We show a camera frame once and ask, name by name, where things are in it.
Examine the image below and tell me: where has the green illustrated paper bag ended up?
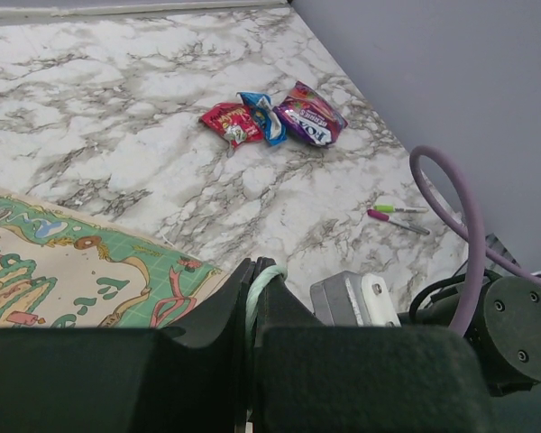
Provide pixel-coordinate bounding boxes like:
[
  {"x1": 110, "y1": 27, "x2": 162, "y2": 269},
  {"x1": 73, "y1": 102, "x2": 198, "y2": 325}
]
[{"x1": 0, "y1": 189, "x2": 230, "y2": 341}]

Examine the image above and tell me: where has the blue snack packet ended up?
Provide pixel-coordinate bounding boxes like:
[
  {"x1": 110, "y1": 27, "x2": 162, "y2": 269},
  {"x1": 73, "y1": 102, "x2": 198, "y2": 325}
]
[{"x1": 237, "y1": 92, "x2": 287, "y2": 146}]

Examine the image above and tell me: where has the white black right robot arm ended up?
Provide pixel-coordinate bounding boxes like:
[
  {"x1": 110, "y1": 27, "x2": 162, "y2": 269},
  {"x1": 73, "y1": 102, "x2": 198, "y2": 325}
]
[{"x1": 252, "y1": 271, "x2": 541, "y2": 432}]

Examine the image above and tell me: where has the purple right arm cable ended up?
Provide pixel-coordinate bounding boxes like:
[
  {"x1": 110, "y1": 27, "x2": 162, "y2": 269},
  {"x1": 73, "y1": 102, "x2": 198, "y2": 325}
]
[{"x1": 408, "y1": 144, "x2": 541, "y2": 337}]

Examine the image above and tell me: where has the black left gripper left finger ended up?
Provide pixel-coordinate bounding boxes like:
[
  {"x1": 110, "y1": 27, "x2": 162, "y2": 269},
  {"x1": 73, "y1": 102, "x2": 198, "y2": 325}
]
[{"x1": 0, "y1": 260, "x2": 255, "y2": 432}]

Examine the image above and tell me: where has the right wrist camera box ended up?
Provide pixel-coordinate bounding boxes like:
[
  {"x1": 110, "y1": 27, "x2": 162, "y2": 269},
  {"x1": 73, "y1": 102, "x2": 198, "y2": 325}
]
[{"x1": 310, "y1": 271, "x2": 400, "y2": 327}]

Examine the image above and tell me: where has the purple snack packet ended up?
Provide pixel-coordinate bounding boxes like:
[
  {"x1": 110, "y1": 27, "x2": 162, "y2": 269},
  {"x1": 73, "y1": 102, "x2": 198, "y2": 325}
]
[{"x1": 272, "y1": 81, "x2": 348, "y2": 147}]

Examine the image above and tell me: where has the red snack packet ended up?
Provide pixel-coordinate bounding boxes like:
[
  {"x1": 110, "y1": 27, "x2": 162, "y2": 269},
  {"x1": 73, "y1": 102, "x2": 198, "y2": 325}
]
[{"x1": 200, "y1": 103, "x2": 264, "y2": 149}]

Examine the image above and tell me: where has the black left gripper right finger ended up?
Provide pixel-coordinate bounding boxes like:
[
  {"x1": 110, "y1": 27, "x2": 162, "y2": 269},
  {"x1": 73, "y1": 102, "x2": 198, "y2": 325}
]
[{"x1": 251, "y1": 258, "x2": 496, "y2": 432}]

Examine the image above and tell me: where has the green capped marker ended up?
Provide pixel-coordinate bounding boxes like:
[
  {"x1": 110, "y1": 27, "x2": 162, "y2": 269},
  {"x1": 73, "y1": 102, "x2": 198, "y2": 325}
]
[{"x1": 373, "y1": 205, "x2": 428, "y2": 214}]

